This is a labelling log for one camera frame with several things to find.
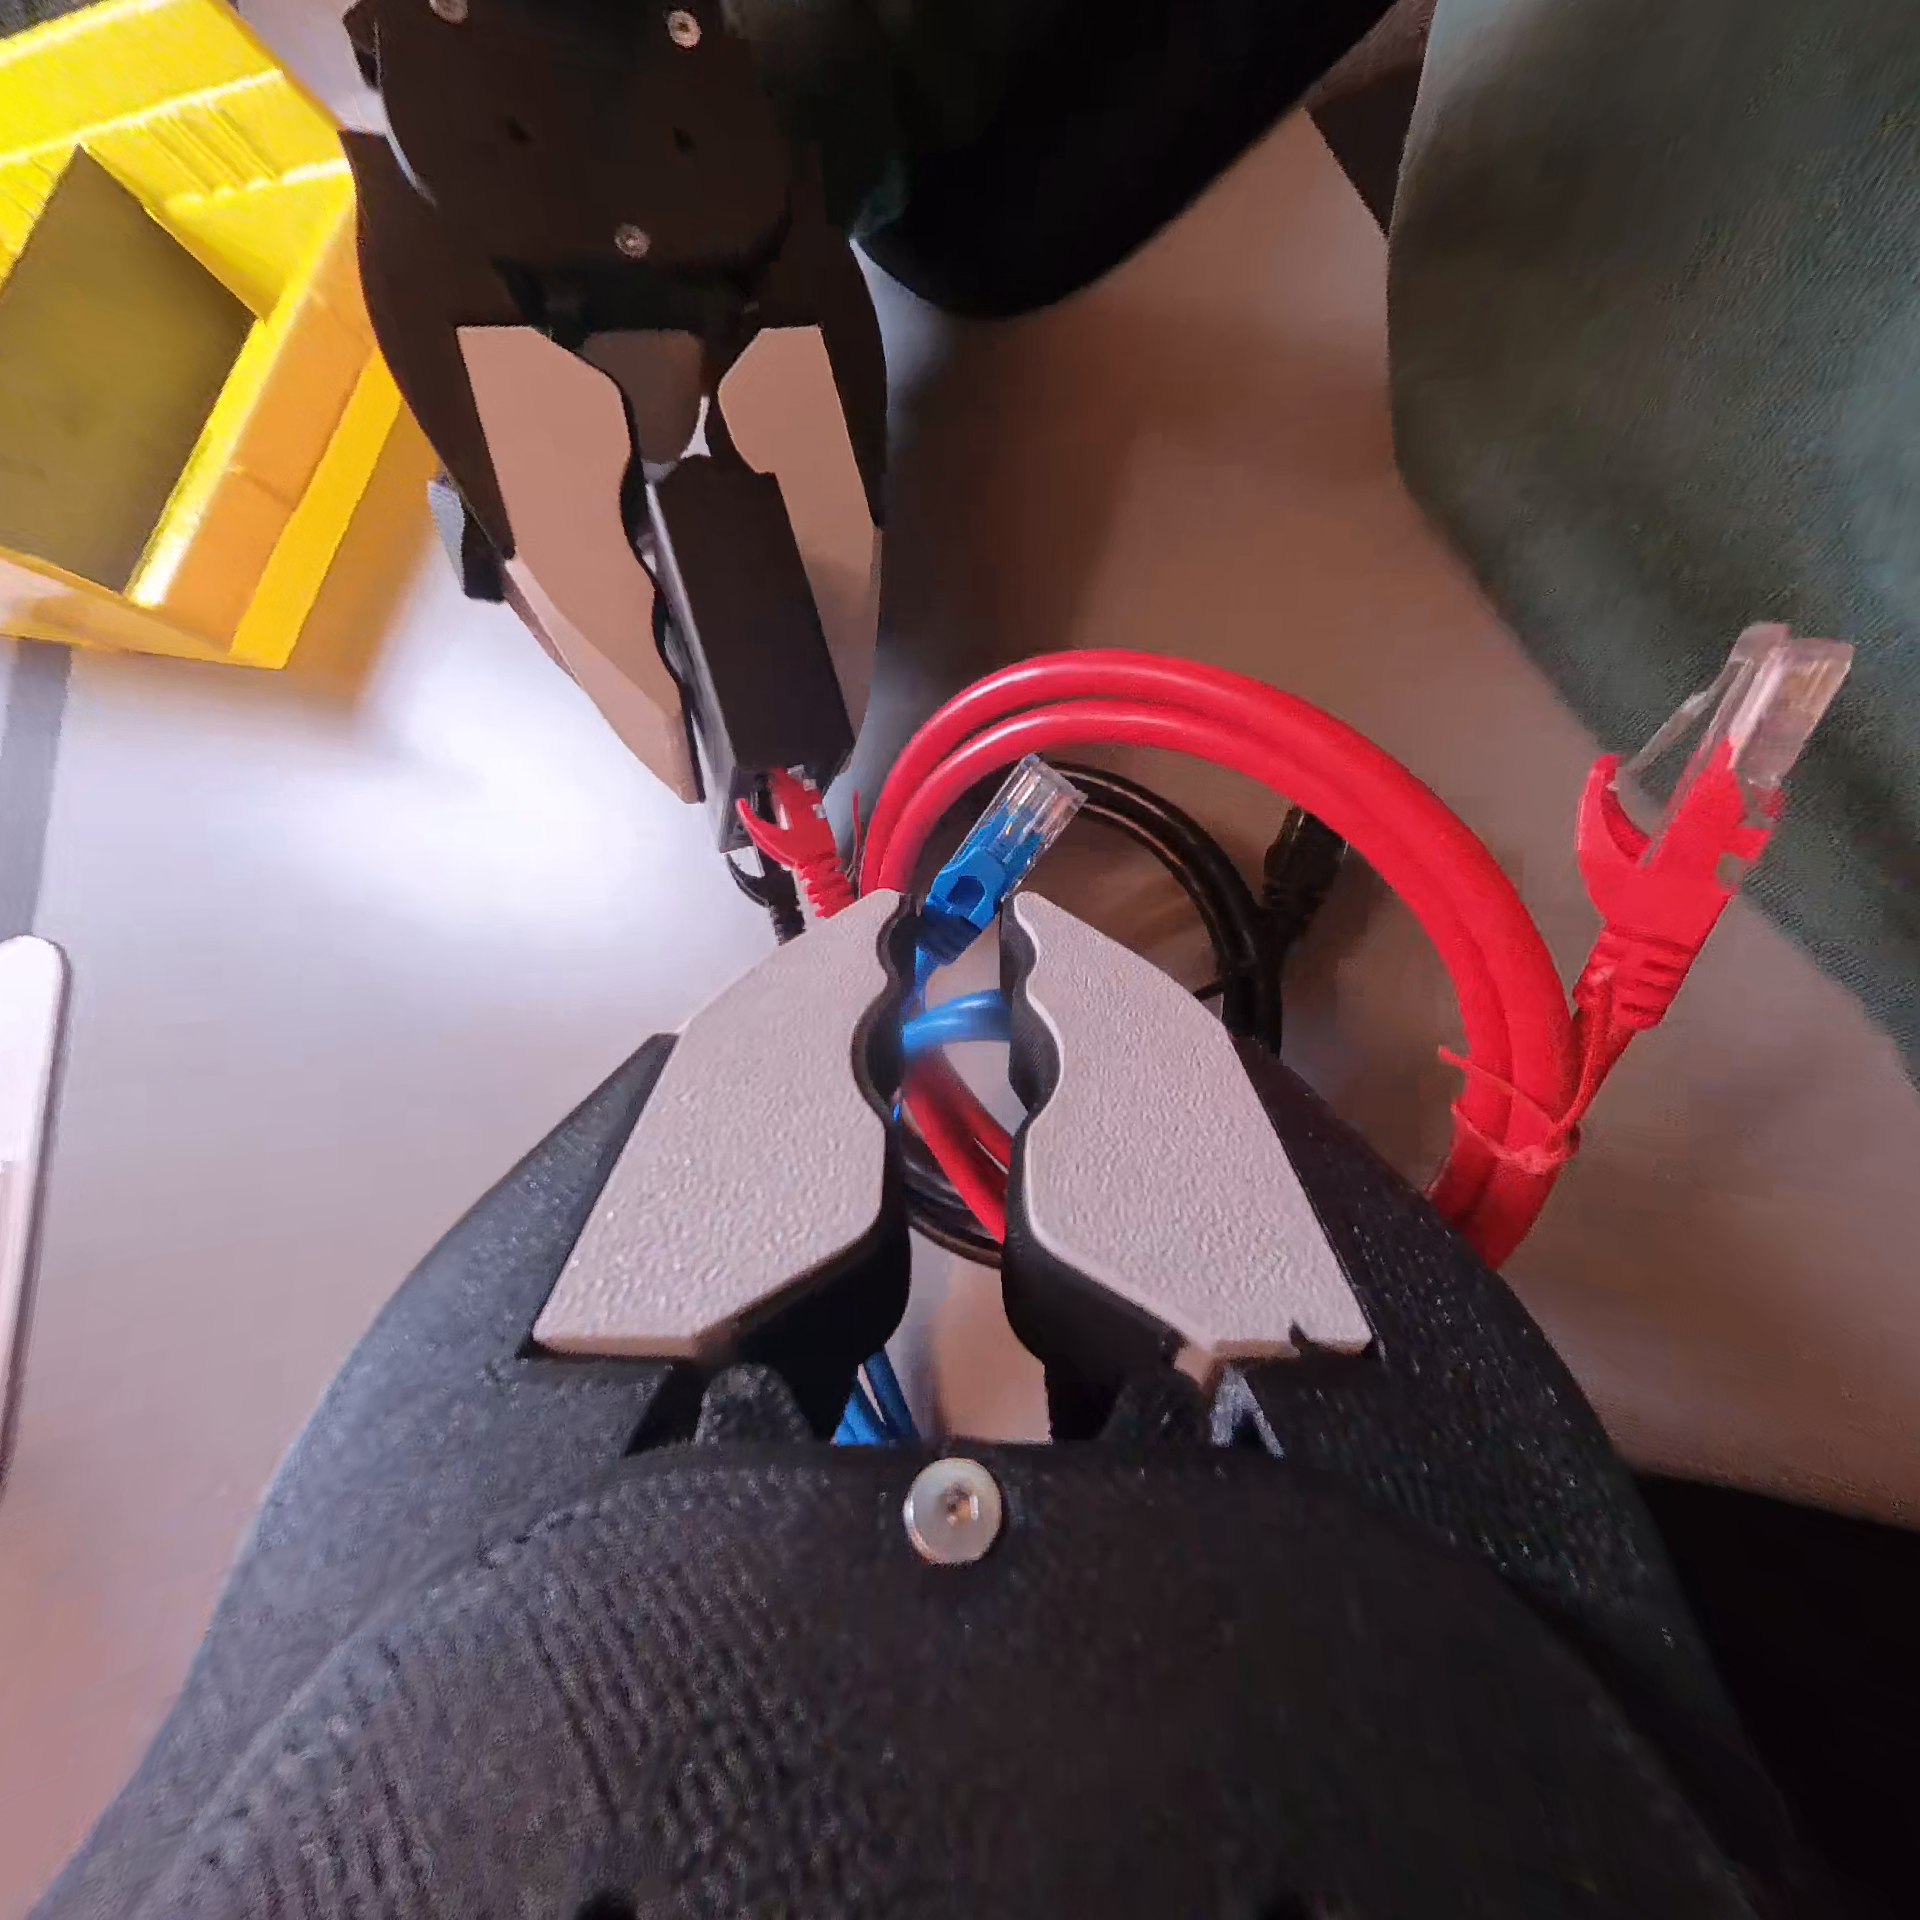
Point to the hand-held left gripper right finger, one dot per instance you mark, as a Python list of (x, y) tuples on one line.
[(1170, 1171)]

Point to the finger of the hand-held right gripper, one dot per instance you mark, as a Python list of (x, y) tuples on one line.
[(563, 493), (802, 421)]

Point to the yellow divided bin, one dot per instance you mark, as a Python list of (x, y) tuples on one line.
[(300, 389)]

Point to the black power adapter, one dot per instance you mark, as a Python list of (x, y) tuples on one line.
[(751, 600)]

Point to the black padded wrist rest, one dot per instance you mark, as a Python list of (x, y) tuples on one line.
[(1080, 149)]

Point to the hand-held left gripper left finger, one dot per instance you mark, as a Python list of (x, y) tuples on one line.
[(734, 1141)]

